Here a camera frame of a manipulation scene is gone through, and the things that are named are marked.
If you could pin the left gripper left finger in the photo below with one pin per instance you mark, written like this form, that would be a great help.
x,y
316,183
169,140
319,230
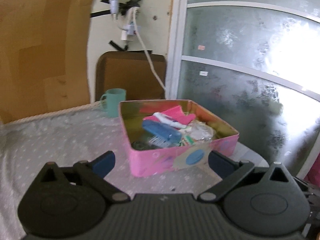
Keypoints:
x,y
93,173

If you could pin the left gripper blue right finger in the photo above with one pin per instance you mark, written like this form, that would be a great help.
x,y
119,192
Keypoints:
x,y
231,172

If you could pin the pink cloth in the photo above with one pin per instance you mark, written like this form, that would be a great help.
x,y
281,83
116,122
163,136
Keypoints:
x,y
177,114

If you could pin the grey floral tablecloth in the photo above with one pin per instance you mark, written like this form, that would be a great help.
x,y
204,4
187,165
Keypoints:
x,y
67,139

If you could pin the teal plastic mug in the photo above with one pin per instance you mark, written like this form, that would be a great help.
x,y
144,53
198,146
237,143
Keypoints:
x,y
110,101

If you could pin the pink macaron tin box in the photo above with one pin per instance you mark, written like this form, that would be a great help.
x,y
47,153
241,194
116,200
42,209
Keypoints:
x,y
144,163

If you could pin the brown wooden chair back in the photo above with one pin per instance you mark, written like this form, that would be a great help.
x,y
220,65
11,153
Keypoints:
x,y
130,71

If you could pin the wood-pattern cardboard panel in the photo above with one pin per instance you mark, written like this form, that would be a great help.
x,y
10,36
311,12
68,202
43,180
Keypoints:
x,y
43,56

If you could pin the frosted glass door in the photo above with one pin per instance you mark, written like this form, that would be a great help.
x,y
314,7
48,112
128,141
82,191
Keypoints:
x,y
254,63

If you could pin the white wall plug adapter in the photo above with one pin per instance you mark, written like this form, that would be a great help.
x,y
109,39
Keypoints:
x,y
128,33

